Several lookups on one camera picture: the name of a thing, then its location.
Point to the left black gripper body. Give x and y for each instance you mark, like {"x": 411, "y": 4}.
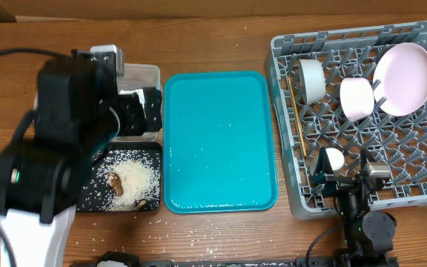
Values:
{"x": 130, "y": 120}

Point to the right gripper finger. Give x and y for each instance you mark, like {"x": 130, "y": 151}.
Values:
{"x": 366, "y": 156}
{"x": 321, "y": 164}

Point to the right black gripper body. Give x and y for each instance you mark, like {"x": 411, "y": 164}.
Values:
{"x": 345, "y": 185}

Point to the white cup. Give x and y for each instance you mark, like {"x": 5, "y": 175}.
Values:
{"x": 336, "y": 159}

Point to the wooden chopstick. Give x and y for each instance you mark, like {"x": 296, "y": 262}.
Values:
{"x": 296, "y": 116}

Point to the small pink bowl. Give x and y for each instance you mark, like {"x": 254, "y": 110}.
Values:
{"x": 356, "y": 98}

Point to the large white plate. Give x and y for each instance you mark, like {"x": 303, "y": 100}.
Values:
{"x": 402, "y": 76}

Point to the grey bowl with rice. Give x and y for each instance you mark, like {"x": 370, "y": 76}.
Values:
{"x": 311, "y": 76}

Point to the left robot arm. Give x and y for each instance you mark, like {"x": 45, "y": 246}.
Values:
{"x": 40, "y": 184}

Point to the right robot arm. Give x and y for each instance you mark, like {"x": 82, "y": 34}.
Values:
{"x": 368, "y": 234}

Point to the grey dishwasher rack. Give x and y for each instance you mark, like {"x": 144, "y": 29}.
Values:
{"x": 398, "y": 141}

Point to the clear plastic bin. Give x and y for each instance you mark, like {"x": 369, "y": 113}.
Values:
{"x": 139, "y": 74}

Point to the black plastic tray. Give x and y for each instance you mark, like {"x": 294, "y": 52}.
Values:
{"x": 150, "y": 152}

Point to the small brown food piece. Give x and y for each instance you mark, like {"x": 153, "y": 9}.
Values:
{"x": 141, "y": 204}

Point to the teal serving tray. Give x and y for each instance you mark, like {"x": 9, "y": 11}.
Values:
{"x": 218, "y": 142}

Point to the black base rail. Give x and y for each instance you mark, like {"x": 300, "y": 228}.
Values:
{"x": 298, "y": 262}

